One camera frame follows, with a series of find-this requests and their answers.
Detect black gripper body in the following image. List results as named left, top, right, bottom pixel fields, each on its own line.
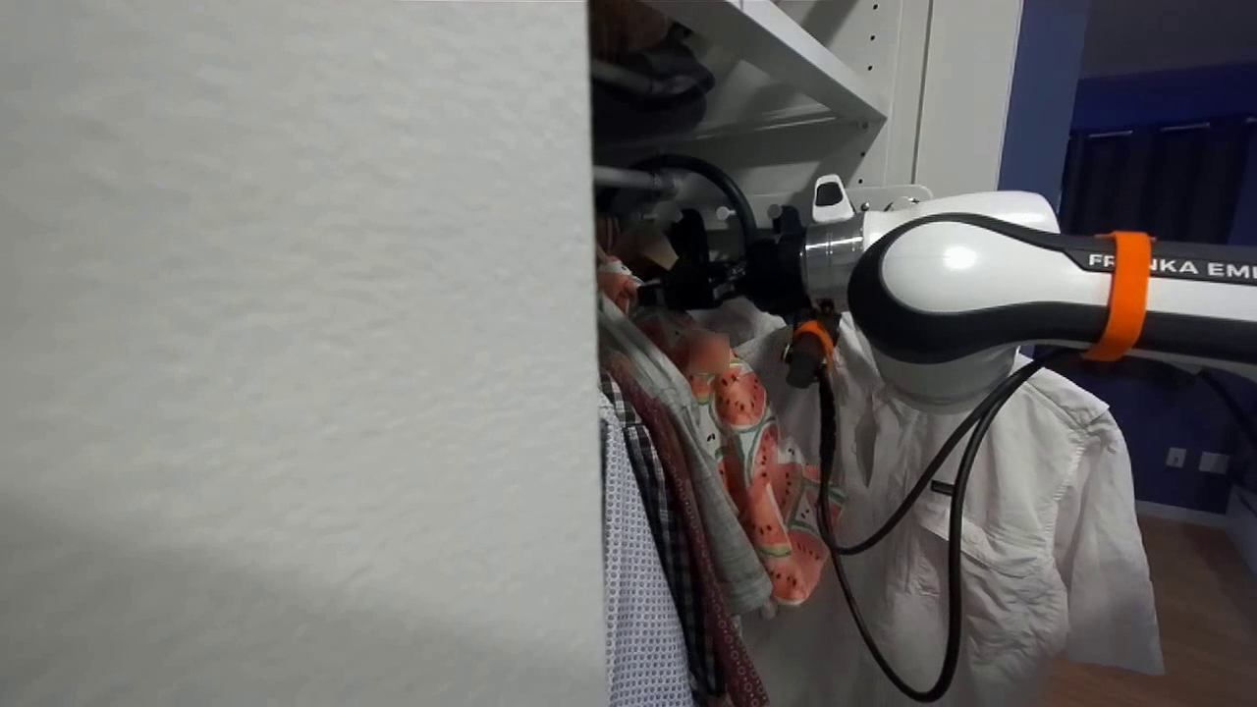
left=655, top=206, right=808, bottom=323

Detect orange watermelon print shirt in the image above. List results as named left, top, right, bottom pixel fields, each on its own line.
left=597, top=253, right=832, bottom=611

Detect white shirt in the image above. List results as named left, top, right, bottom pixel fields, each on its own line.
left=723, top=293, right=1172, bottom=707

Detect grey closet rod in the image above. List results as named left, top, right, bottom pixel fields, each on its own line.
left=588, top=160, right=686, bottom=206

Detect light grey shirt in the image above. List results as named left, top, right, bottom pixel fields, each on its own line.
left=597, top=293, right=777, bottom=621

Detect white closet shelf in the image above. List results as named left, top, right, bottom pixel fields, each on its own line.
left=633, top=0, right=891, bottom=130

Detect dark folded clothes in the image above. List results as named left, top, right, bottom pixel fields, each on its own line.
left=587, top=0, right=723, bottom=111

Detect dark red shirt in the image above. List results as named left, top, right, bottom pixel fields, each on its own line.
left=603, top=357, right=773, bottom=707

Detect checked shirt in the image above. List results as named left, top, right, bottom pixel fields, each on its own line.
left=597, top=388, right=699, bottom=707

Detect dark window curtain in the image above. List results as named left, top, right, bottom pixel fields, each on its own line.
left=1056, top=114, right=1257, bottom=247

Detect black looped hose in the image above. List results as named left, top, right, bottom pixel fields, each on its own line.
left=626, top=152, right=771, bottom=268

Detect small orange cable strap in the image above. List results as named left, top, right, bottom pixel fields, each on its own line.
left=785, top=319, right=841, bottom=368

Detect white wardrobe frame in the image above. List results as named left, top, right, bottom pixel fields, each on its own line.
left=836, top=0, right=1029, bottom=200

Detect wide orange cable strap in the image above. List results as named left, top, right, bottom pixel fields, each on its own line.
left=1079, top=226, right=1160, bottom=368

